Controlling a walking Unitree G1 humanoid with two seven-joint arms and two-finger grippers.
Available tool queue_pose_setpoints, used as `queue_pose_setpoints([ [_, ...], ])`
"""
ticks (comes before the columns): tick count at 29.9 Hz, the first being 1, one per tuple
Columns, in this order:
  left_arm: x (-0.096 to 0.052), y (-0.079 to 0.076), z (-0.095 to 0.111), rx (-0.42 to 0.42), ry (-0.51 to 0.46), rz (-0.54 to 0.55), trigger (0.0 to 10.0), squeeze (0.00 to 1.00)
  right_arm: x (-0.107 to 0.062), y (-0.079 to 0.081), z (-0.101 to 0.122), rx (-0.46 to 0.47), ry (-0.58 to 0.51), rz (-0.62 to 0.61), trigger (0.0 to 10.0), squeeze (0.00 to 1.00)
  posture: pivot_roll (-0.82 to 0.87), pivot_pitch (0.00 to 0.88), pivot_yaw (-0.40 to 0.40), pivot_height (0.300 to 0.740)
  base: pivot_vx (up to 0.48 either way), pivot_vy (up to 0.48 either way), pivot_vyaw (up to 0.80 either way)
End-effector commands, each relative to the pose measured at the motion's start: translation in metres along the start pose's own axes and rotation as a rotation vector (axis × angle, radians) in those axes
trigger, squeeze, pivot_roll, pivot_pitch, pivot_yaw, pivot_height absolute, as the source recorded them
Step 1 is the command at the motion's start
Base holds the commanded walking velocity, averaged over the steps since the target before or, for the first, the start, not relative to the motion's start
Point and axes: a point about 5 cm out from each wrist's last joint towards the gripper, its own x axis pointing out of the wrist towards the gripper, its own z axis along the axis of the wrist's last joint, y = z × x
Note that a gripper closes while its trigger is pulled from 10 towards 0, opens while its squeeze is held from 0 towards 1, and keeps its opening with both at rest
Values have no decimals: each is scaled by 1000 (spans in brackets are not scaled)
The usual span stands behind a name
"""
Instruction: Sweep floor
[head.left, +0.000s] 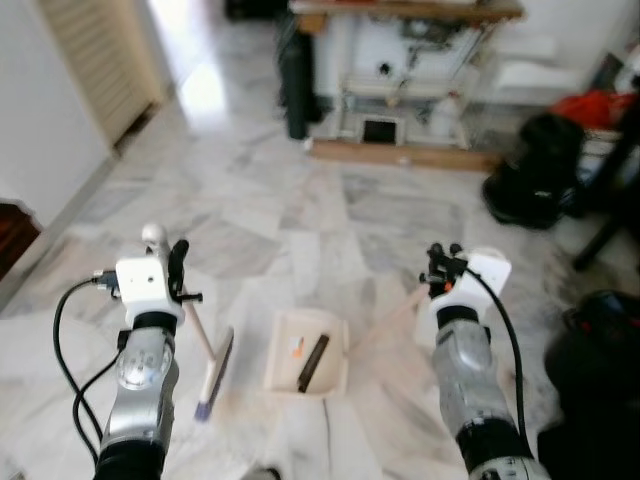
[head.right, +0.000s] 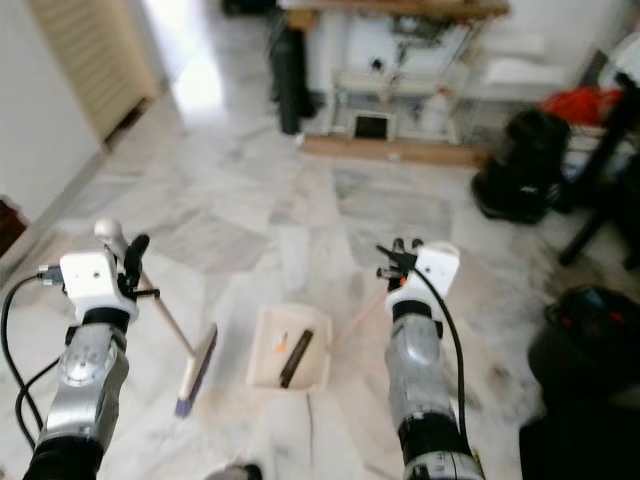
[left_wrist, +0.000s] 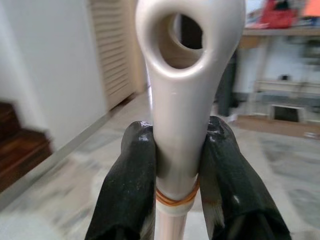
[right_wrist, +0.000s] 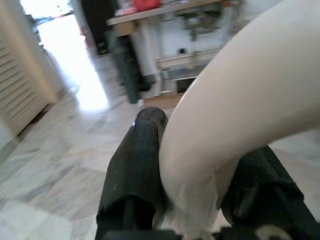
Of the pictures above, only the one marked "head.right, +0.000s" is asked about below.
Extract beige long handled dustpan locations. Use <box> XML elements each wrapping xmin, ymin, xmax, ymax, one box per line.
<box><xmin>246</xmin><ymin>283</ymin><xmax>395</xmax><ymax>395</ymax></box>

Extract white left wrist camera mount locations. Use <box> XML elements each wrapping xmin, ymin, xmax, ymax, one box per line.
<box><xmin>59</xmin><ymin>250</ymin><xmax>129</xmax><ymax>313</ymax></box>

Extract black upright post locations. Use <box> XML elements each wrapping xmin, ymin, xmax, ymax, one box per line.
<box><xmin>267</xmin><ymin>28</ymin><xmax>308</xmax><ymax>137</ymax></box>

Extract dark flat strip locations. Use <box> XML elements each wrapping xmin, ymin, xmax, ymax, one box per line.
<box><xmin>279</xmin><ymin>329</ymin><xmax>315</xmax><ymax>390</ymax></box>

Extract black round bin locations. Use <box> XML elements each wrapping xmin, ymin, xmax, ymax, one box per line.
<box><xmin>518</xmin><ymin>284</ymin><xmax>640</xmax><ymax>480</ymax></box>

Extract white box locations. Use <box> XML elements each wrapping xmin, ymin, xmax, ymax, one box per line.
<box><xmin>484</xmin><ymin>54</ymin><xmax>563</xmax><ymax>93</ymax></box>

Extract black stand leg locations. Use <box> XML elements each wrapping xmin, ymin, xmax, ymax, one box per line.
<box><xmin>558</xmin><ymin>55</ymin><xmax>640</xmax><ymax>268</ymax></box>

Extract black bag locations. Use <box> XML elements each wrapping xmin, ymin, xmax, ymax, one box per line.
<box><xmin>471</xmin><ymin>107</ymin><xmax>573</xmax><ymax>224</ymax></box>

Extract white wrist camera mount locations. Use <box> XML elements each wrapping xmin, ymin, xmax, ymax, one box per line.
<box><xmin>398</xmin><ymin>241</ymin><xmax>462</xmax><ymax>303</ymax></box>
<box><xmin>59</xmin><ymin>250</ymin><xmax>129</xmax><ymax>313</ymax></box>

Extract red cloth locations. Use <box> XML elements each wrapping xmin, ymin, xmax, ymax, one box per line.
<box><xmin>539</xmin><ymin>86</ymin><xmax>625</xmax><ymax>127</ymax></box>

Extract dark brown wooden furniture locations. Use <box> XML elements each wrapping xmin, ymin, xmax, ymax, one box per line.
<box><xmin>0</xmin><ymin>196</ymin><xmax>28</xmax><ymax>257</ymax></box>

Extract beige louvred door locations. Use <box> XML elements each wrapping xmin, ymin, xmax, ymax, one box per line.
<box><xmin>24</xmin><ymin>0</ymin><xmax>164</xmax><ymax>143</ymax></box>

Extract wooden handled broom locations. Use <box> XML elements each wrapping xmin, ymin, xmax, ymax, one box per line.
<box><xmin>93</xmin><ymin>217</ymin><xmax>220</xmax><ymax>420</ymax></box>

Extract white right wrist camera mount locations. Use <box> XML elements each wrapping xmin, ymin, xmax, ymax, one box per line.
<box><xmin>398</xmin><ymin>241</ymin><xmax>462</xmax><ymax>303</ymax></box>

